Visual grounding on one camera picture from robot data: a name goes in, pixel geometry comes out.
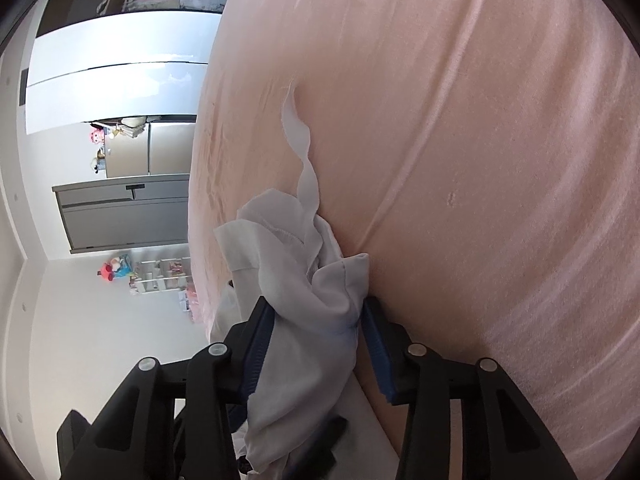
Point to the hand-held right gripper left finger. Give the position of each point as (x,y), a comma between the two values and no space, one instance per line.
(260,355)

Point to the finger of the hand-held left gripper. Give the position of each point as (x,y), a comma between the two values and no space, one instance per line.
(327,435)

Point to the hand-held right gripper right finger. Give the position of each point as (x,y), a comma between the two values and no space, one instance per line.
(375,355)

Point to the white shirt with navy trim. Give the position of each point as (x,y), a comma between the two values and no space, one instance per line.
(300,340)

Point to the white shelf rack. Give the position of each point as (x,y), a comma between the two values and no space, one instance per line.
(150,280)

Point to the red and blue plush toy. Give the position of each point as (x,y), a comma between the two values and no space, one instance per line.
(110,270)

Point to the grey door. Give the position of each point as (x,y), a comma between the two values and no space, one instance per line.
(125,215)

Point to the pink bed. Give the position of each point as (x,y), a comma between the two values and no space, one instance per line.
(475,160)

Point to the steel refrigerator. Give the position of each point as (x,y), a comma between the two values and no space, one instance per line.
(150,150)

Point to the cream plush toy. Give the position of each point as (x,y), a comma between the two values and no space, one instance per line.
(134,121)

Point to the pink plush toy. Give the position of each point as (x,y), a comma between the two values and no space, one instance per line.
(98,136)

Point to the white wardrobe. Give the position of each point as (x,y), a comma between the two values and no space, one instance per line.
(115,75)

